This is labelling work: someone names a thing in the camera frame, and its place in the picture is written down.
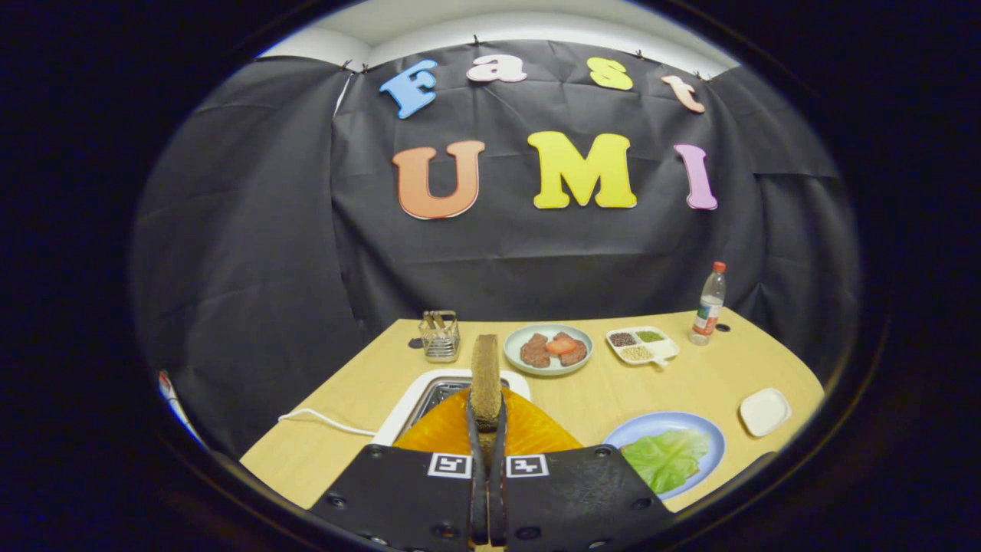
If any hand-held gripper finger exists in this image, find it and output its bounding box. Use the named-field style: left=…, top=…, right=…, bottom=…
left=488, top=387, right=675, bottom=552
left=310, top=387, right=489, bottom=552

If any toasted brown bread slice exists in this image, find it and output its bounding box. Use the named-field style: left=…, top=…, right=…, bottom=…
left=469, top=333, right=504, bottom=432

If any green lettuce leaf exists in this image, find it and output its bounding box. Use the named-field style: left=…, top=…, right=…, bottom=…
left=619, top=429, right=711, bottom=495

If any white toaster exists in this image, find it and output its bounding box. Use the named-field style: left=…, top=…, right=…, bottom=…
left=372, top=369, right=532, bottom=447

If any pale green plate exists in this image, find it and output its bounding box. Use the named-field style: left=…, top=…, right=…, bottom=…
left=503, top=323, right=595, bottom=376

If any brown meat patty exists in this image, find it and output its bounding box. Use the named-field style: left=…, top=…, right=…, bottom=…
left=520, top=333, right=551, bottom=369
left=556, top=332, right=589, bottom=366

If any blue plate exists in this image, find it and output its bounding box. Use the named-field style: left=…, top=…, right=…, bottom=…
left=602, top=411, right=727, bottom=501

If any white divided seasoning dish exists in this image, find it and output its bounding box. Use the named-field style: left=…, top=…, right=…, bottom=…
left=605, top=327, right=681, bottom=369

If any black backdrop cloth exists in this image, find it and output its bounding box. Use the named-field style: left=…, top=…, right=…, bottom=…
left=130, top=38, right=863, bottom=461

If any small white square plate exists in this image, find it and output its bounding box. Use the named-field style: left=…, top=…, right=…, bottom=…
left=739, top=387, right=792, bottom=439

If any clear plastic water bottle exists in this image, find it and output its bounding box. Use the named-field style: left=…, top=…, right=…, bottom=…
left=688, top=261, right=727, bottom=347

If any metal wire utensil holder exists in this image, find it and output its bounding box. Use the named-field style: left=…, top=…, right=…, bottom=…
left=418, top=310, right=461, bottom=363

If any white toaster cord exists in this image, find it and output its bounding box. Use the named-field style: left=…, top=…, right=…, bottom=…
left=277, top=407, right=378, bottom=438

